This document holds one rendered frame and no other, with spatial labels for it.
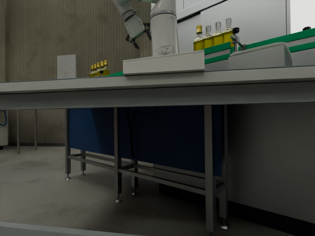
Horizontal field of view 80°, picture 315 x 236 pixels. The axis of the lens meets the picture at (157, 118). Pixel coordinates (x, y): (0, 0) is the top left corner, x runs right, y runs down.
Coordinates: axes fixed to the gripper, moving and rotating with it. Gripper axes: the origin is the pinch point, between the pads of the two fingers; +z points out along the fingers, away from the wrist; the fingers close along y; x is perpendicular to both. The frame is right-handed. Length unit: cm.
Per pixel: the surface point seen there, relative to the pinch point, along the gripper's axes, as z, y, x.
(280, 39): 34, -56, 19
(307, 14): 32, -76, 5
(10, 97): 0, 46, 55
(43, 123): -28, 356, -262
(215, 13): 5, -45, -21
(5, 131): -49, 396, -205
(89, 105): 19, 18, 56
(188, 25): 0.1, -28.6, -33.7
